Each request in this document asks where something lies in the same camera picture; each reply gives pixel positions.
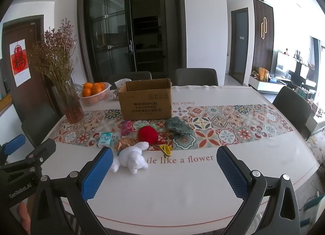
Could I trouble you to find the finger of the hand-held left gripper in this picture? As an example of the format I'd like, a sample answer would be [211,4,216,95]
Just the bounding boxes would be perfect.
[0,134,26,165]
[24,138,57,174]

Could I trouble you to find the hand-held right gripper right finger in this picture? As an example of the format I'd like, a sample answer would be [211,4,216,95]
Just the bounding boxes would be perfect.
[216,146,301,235]

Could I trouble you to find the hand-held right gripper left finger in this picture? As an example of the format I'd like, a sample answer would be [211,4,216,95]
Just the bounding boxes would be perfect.
[28,146,115,235]

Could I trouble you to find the white plush toy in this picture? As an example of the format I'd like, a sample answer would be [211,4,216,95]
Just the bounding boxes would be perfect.
[110,141,150,175]

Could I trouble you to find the orange foil snack packet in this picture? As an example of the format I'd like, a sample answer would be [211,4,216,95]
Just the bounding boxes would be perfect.
[113,137,138,154]

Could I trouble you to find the red fluffy pompom ball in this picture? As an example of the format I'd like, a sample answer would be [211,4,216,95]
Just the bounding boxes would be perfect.
[137,126,159,145]

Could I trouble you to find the green knitted cloth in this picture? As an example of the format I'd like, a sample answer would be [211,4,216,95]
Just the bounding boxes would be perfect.
[165,117,194,136]

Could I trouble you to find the brown cardboard box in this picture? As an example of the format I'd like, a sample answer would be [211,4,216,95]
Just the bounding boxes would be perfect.
[117,78,173,121]

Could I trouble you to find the person's left hand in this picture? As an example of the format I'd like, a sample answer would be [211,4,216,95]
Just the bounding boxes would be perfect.
[17,199,34,234]

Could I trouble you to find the grey dining chair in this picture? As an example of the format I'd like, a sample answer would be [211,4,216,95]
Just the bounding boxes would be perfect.
[175,68,219,86]
[22,106,60,147]
[272,86,312,134]
[108,71,152,89]

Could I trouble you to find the light blue tissue packet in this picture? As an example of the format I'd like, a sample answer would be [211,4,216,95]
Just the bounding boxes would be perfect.
[97,132,113,147]

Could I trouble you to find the glass vase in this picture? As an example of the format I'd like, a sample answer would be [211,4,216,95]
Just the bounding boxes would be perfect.
[52,79,85,124]

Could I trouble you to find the pink snack packet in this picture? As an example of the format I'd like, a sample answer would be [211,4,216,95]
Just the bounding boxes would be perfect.
[120,121,132,136]

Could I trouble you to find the white plastic fruit basket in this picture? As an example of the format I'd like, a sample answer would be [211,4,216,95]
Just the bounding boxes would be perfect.
[78,83,112,106]

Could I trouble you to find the red and white door poster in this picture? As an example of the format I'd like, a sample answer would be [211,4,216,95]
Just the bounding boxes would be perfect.
[10,38,31,87]

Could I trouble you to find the white tv cabinet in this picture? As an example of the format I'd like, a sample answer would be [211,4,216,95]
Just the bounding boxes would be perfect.
[249,75,290,94]

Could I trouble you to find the white tissue paper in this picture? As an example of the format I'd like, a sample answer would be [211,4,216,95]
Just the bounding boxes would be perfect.
[114,79,132,89]

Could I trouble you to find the dried flower bunch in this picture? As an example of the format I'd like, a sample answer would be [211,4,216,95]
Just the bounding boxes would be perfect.
[27,18,79,91]

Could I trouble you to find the yellow packets on cabinet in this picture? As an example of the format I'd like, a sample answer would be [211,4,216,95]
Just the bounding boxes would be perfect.
[258,68,271,82]

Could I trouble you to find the brown wooden door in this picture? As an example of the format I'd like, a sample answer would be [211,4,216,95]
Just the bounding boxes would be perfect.
[0,15,51,124]

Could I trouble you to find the television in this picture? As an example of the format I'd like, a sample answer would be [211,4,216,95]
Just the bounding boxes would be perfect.
[275,52,297,78]

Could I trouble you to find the dark interior door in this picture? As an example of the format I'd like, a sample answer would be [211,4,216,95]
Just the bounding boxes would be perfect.
[231,8,249,84]

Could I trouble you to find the dark glass sliding door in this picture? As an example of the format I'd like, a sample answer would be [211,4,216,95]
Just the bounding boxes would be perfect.
[77,0,187,83]

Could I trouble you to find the dark slatted wall panel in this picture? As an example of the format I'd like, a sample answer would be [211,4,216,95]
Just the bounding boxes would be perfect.
[252,0,275,78]

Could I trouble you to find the gold wall ornament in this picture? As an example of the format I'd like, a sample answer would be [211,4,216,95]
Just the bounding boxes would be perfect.
[260,17,267,40]

